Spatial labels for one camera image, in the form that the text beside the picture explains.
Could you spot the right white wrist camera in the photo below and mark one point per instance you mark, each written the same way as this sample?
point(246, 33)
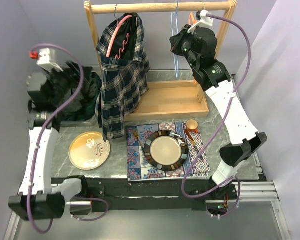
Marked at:
point(203, 21)

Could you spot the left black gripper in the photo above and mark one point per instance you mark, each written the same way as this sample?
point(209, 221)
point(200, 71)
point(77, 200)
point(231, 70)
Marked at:
point(69, 73)

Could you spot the small orange cup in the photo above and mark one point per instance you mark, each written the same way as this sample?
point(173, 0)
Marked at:
point(192, 126)

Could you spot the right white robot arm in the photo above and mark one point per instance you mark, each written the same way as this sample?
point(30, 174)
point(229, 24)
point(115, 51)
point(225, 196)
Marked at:
point(198, 47)

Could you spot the patterned placemat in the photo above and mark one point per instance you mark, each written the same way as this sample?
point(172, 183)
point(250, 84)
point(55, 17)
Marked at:
point(139, 169)

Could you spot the dark rimmed beige plate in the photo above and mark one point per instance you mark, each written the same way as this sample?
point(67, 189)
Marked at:
point(166, 150)

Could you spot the clear plastic bin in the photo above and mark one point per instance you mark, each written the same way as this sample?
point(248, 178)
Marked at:
point(82, 108)

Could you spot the gold fork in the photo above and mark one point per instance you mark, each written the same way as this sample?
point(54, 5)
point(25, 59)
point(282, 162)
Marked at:
point(136, 135)

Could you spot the blue wire hanger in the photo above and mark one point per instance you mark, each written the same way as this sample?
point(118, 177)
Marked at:
point(174, 21)

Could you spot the pink clothes hanger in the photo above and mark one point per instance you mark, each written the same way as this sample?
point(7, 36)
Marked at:
point(123, 40)

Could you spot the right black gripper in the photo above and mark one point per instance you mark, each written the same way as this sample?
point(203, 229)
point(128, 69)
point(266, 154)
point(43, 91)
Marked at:
point(175, 41)

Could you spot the navy beige plaid skirt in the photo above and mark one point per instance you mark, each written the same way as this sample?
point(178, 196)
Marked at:
point(123, 83)

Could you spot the dark handled knife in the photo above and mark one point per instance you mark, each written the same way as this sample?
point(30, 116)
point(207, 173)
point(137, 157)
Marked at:
point(194, 144)

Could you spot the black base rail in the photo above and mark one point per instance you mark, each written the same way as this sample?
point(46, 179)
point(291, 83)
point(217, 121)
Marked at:
point(122, 195)

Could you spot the cream floral plate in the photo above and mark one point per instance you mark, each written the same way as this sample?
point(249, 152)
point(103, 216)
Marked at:
point(89, 151)

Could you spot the wooden clothes rack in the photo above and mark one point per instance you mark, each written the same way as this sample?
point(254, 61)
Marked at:
point(164, 99)

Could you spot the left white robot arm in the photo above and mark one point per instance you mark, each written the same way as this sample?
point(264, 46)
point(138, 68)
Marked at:
point(36, 198)

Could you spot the orange clothes hanger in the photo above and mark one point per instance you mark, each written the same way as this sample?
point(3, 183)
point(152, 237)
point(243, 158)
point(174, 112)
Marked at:
point(191, 19)

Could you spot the grey dotted garment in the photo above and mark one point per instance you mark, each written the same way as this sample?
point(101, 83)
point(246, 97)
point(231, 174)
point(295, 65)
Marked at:
point(82, 97)

